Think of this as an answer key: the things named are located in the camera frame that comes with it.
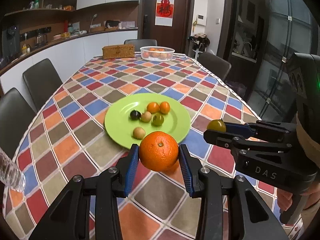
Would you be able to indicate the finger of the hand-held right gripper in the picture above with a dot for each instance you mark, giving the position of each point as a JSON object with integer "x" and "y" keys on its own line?
{"x": 237, "y": 128}
{"x": 220, "y": 138}

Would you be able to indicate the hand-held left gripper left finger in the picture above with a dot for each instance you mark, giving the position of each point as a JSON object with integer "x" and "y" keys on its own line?
{"x": 131, "y": 170}

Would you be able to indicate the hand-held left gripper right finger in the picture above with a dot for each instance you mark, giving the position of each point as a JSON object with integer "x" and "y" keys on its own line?
{"x": 186, "y": 170}

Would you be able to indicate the green tomato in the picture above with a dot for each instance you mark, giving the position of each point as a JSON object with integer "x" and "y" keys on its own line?
{"x": 216, "y": 125}
{"x": 158, "y": 119}

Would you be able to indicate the large orange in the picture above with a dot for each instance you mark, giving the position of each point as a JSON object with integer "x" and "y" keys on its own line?
{"x": 158, "y": 151}

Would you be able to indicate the beige longan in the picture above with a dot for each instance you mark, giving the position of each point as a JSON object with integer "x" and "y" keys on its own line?
{"x": 139, "y": 132}
{"x": 146, "y": 116}

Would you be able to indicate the green plate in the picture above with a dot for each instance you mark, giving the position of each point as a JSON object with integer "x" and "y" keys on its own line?
{"x": 120, "y": 122}

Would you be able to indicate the dark plum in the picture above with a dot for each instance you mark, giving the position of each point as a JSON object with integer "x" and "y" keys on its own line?
{"x": 135, "y": 115}

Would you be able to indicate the small orange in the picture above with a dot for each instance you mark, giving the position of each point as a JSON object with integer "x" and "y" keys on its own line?
{"x": 153, "y": 107}
{"x": 164, "y": 107}

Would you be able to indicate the person's right hand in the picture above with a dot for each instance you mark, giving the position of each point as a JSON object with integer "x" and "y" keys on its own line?
{"x": 285, "y": 200}

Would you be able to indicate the checkered tablecloth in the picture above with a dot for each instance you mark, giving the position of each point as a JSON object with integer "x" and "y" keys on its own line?
{"x": 75, "y": 142}

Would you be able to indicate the grey dining chair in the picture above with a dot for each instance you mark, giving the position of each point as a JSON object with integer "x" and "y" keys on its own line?
{"x": 213, "y": 63}
{"x": 41, "y": 80}
{"x": 140, "y": 43}
{"x": 15, "y": 120}

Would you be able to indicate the metal faucet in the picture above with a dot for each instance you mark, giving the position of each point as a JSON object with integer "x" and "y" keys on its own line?
{"x": 247, "y": 46}

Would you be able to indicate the glass sliding door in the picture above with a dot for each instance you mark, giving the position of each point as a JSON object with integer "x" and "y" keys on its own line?
{"x": 275, "y": 42}

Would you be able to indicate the pile of clothes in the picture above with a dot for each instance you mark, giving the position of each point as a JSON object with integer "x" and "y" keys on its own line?
{"x": 200, "y": 41}

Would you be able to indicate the white plastic basket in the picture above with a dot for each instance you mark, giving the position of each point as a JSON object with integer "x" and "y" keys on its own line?
{"x": 157, "y": 55}

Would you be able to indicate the oranges in white basket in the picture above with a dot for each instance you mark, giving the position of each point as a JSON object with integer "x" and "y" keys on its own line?
{"x": 156, "y": 50}

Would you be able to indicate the white intercom panel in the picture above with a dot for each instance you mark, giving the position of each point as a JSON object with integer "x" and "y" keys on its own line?
{"x": 201, "y": 20}

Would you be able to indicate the wicker box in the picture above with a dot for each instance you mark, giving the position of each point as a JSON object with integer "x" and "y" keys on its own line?
{"x": 118, "y": 51}

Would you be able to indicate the clear plastic water bottle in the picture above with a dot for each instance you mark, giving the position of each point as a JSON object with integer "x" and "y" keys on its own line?
{"x": 11, "y": 172}

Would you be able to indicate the dark wooden door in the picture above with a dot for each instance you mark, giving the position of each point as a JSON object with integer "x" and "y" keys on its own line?
{"x": 181, "y": 17}

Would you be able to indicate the white kitchen counter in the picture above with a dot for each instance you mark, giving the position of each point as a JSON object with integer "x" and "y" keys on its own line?
{"x": 75, "y": 47}

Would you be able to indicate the red and white door poster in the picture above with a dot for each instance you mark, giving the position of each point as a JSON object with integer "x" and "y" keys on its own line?
{"x": 164, "y": 11}

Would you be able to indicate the white desk lamp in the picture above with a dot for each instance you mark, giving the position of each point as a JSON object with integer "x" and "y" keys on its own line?
{"x": 94, "y": 17}

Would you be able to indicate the glass kettle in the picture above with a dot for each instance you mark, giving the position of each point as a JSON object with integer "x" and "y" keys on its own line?
{"x": 41, "y": 39}

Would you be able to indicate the yellow bottle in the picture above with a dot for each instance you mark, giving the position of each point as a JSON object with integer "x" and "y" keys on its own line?
{"x": 24, "y": 49}

